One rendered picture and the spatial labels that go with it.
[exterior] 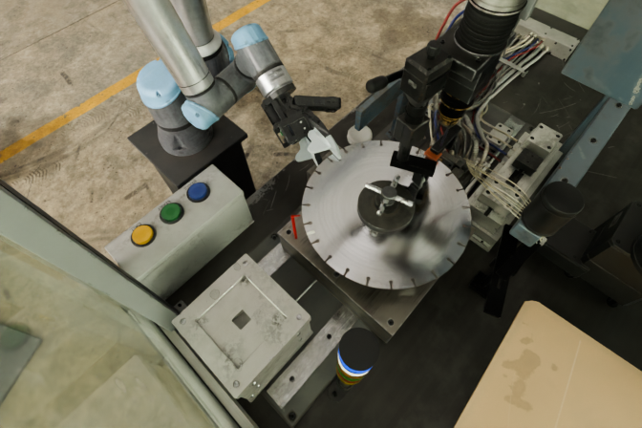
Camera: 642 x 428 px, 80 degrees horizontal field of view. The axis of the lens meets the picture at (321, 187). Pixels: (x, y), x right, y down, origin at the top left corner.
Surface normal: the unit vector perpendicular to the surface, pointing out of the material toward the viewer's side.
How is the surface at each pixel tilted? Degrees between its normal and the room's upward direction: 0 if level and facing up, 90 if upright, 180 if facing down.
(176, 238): 0
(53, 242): 90
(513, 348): 0
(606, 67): 90
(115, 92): 0
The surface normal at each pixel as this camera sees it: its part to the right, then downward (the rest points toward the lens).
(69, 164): -0.01, -0.52
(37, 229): 0.73, 0.58
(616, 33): -0.68, 0.63
